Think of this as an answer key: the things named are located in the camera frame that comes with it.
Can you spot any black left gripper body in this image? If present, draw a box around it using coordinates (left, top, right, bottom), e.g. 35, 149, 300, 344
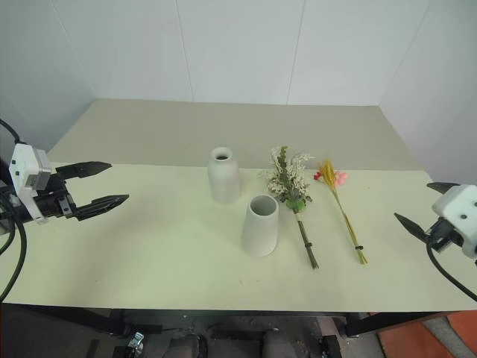
32, 173, 80, 222

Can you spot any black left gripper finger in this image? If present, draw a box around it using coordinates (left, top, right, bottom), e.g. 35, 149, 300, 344
55, 160, 113, 183
72, 193, 130, 222

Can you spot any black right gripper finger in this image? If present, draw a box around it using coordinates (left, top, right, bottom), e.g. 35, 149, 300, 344
393, 212, 434, 246
426, 181, 462, 195

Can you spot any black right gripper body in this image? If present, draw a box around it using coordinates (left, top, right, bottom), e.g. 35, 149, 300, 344
424, 217, 466, 254

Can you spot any white bottle-shaped vase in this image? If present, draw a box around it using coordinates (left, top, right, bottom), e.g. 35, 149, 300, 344
206, 146, 241, 205

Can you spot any white conical open vase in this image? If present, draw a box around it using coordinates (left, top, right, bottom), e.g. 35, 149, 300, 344
240, 193, 280, 258

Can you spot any yellow and pink flower bunch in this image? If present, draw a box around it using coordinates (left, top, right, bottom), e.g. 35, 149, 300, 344
312, 157, 370, 266

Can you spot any orange floor mat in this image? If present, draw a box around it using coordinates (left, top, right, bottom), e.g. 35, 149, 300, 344
375, 310, 477, 358

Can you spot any green and white flower bunch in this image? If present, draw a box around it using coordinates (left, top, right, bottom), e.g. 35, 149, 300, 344
258, 145, 320, 271

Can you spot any silver metal clamp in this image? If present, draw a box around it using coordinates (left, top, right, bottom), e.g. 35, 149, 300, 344
127, 330, 145, 352

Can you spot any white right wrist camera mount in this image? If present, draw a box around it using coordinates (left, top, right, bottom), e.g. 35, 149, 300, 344
431, 184, 477, 261

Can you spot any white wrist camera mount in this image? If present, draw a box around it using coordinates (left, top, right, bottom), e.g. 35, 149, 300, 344
8, 142, 51, 225
431, 184, 477, 261

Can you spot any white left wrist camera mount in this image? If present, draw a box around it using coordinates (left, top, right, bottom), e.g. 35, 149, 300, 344
8, 142, 51, 225

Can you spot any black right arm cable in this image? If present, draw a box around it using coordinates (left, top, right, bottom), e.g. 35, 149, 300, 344
426, 241, 477, 304

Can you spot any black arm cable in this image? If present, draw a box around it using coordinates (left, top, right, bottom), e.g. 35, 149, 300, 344
0, 118, 29, 301
426, 241, 477, 304

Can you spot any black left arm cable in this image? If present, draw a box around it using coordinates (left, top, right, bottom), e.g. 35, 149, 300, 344
0, 118, 29, 301

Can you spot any black table frame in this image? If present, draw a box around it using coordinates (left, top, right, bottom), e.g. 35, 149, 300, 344
0, 302, 449, 340

